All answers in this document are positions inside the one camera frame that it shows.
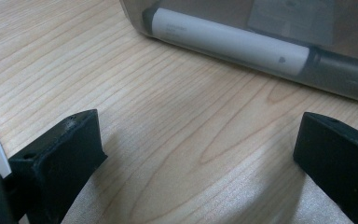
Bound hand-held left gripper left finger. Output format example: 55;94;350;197
7;108;108;224

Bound clear plastic storage box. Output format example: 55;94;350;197
119;0;358;105

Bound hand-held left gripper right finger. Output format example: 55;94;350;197
293;111;358;224

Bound white marker black cap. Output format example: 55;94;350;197
142;7;358;102

